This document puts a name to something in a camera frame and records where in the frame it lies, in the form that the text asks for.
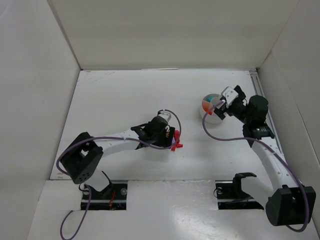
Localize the orange curved lego piece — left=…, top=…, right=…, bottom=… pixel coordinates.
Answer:
left=202, top=101, right=213, bottom=115

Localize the large teal lego brick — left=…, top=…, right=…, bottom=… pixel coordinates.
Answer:
left=207, top=94, right=220, bottom=104

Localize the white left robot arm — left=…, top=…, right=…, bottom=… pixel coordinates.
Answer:
left=57, top=111, right=175, bottom=194

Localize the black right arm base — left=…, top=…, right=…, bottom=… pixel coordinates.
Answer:
left=213, top=172, right=264, bottom=210

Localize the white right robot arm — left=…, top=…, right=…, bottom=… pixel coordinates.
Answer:
left=214, top=85, right=316, bottom=232

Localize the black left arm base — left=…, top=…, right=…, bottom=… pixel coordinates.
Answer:
left=76, top=170, right=128, bottom=211

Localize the white round divided container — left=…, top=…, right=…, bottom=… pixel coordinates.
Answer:
left=199, top=92, right=227, bottom=125

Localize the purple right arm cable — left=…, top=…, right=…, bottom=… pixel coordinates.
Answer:
left=202, top=99, right=311, bottom=233

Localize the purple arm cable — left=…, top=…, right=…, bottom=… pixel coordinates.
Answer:
left=202, top=99, right=311, bottom=233
left=56, top=109, right=182, bottom=240

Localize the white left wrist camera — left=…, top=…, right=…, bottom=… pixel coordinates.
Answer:
left=157, top=109, right=172, bottom=123

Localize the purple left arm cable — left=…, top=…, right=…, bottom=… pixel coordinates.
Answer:
left=56, top=109, right=182, bottom=240

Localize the aluminium rail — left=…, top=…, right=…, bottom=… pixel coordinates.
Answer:
left=249, top=70, right=283, bottom=154

